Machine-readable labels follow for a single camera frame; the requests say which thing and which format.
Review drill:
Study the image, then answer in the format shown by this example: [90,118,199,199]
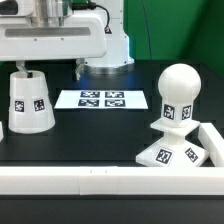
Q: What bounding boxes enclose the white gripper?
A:
[0,10,107,81]

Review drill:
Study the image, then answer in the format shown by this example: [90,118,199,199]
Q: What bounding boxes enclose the white lamp shade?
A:
[8,70,55,134]

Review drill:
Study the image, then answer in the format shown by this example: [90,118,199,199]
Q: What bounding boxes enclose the white lamp bulb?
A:
[158,63,201,127]

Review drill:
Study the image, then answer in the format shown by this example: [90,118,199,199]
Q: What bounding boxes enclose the white lamp base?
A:
[136,118,209,167]

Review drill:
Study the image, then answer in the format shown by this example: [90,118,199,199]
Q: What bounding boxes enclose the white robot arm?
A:
[0,0,134,78]

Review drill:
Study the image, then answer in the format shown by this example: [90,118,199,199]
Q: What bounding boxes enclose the white marker sheet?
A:
[55,90,148,109]

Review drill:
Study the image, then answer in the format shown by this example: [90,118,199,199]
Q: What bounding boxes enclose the black cable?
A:
[71,1,111,34]

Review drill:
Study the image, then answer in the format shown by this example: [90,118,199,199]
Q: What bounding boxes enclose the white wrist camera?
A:
[0,0,34,17]

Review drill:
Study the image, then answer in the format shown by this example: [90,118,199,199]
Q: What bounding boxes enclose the white front rail bar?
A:
[0,167,224,195]

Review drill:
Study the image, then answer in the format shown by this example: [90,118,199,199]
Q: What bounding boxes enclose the white rail bar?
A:
[0,167,224,195]
[198,123,224,167]

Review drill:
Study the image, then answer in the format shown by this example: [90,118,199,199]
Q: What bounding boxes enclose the white right rail bar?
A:
[198,123,224,167]

